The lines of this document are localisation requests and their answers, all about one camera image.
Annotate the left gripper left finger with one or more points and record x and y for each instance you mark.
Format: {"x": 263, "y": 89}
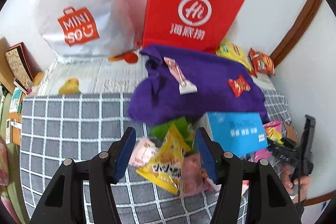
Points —
{"x": 63, "y": 199}

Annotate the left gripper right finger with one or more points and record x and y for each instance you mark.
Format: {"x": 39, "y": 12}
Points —
{"x": 268, "y": 200}

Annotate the pink yellow snack packet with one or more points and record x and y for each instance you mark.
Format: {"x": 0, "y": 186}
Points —
{"x": 273, "y": 131}

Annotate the pink strawberry snack bag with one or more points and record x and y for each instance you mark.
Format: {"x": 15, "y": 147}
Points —
{"x": 194, "y": 179}

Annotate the small red snack packet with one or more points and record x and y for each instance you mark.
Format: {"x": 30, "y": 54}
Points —
{"x": 239, "y": 86}

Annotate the pink peach snack packet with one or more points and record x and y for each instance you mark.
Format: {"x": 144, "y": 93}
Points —
{"x": 144, "y": 150}

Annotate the yellow rice cracker packet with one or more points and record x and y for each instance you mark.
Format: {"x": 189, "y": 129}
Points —
{"x": 164, "y": 169}

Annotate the long pink bear candy bar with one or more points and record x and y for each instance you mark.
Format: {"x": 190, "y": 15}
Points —
{"x": 185, "y": 86}

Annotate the person right hand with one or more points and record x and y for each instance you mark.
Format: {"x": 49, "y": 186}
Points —
{"x": 303, "y": 184}

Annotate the blue tissue box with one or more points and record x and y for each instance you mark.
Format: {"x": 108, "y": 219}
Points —
{"x": 239, "y": 133}

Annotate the grey checked blanket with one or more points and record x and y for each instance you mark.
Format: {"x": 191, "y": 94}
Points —
{"x": 55, "y": 128}

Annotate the white remote control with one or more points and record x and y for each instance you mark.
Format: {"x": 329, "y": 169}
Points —
{"x": 8, "y": 136}

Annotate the orange red chips bag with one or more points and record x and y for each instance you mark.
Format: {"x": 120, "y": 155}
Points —
{"x": 261, "y": 62}

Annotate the purple towel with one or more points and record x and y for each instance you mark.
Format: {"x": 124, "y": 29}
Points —
{"x": 157, "y": 100}

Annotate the green rice cracker packet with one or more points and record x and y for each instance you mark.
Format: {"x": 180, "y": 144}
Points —
{"x": 182, "y": 126}

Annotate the yellow chips bag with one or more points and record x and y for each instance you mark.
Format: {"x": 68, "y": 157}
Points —
{"x": 233, "y": 52}

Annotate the patterned brown book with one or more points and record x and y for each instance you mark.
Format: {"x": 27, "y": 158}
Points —
{"x": 18, "y": 61}

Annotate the red paper shopping bag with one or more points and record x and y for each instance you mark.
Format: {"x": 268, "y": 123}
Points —
{"x": 198, "y": 25}

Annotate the white Miniso plastic bag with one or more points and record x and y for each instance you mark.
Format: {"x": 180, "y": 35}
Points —
{"x": 80, "y": 30}

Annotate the brown wooden door frame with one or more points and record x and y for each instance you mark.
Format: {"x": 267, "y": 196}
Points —
{"x": 296, "y": 31}

